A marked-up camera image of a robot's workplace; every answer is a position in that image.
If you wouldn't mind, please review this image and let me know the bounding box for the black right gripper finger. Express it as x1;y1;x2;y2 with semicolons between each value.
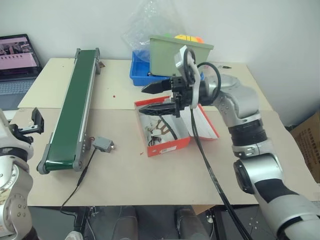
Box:
140;79;173;96
137;100;177;117

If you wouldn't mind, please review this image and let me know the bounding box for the blue plastic bin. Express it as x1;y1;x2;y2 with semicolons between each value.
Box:
129;50;171;87

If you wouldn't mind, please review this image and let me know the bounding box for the white rounded object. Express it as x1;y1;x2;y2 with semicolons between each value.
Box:
65;230;85;240

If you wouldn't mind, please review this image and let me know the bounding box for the grey conveyor control box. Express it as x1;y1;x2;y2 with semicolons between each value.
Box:
92;136;116;154

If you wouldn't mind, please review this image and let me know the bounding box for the dark rounded shape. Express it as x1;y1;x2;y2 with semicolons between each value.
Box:
174;206;210;240

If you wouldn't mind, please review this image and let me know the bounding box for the green conveyor belt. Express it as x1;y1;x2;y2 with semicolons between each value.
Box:
36;47;102;175

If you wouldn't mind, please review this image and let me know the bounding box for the grey-green plastic bin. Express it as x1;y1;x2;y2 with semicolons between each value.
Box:
148;34;215;79

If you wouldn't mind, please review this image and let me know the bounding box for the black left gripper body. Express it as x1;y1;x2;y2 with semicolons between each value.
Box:
9;123;42;145

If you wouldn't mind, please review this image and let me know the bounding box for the thin black conveyor cable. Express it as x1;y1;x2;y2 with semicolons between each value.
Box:
59;146;98;240

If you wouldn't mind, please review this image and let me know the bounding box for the orange cardboard shoebox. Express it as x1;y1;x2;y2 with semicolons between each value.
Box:
134;95;221;159

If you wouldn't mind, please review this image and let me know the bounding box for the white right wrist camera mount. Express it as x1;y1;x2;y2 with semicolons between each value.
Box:
173;44;205;110

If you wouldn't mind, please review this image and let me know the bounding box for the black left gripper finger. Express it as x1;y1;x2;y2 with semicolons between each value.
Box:
30;107;46;136

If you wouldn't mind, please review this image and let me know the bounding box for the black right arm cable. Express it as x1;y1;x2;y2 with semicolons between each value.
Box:
183;48;254;240

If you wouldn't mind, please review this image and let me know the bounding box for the brown cardboard carton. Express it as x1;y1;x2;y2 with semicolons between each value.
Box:
290;111;320;184

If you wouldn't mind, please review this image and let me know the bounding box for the clear plastic bag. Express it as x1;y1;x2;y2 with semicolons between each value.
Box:
121;0;186;61

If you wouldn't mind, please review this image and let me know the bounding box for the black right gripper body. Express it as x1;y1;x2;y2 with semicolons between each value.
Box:
170;76;195;118

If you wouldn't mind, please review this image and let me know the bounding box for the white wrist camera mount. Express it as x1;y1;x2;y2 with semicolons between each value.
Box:
0;108;16;149
173;44;205;110

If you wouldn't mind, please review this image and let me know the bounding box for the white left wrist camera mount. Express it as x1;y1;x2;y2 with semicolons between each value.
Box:
0;108;16;149

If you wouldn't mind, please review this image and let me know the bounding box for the open laptop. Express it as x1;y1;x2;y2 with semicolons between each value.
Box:
0;33;44;111

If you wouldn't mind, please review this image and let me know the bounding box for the yellow orange toy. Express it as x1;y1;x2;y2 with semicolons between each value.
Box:
174;34;204;44

